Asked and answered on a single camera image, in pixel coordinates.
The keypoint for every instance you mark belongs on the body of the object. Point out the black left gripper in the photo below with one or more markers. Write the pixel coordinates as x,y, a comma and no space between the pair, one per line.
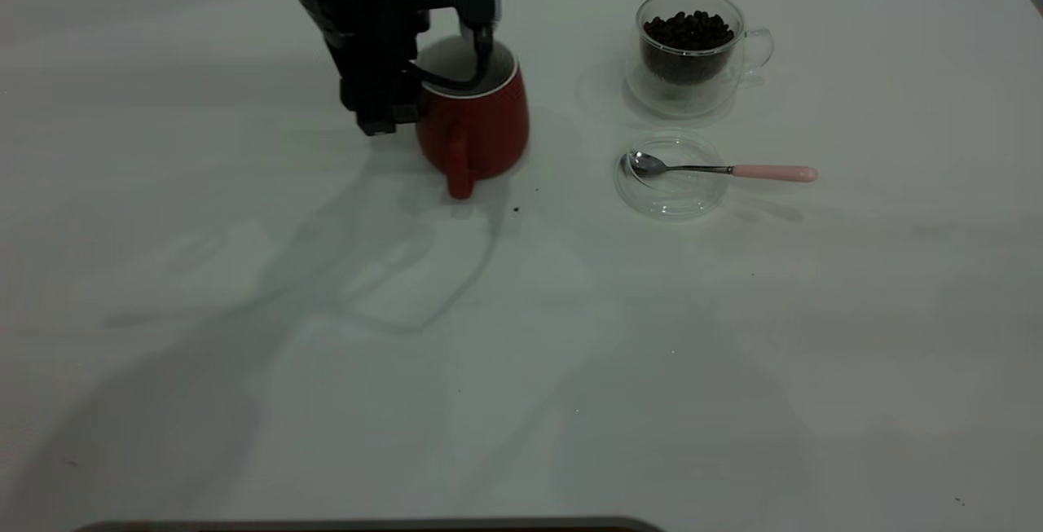
375,59

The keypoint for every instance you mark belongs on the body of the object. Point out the red ceramic mug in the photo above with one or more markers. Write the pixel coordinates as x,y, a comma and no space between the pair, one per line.
489,129

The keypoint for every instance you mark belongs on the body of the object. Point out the clear glass cup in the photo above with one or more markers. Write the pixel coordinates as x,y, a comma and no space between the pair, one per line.
693,92

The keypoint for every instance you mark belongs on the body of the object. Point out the dark coffee beans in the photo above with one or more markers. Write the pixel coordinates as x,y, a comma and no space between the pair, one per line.
687,39

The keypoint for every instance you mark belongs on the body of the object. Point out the clear glass dish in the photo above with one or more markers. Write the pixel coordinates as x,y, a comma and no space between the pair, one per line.
672,194

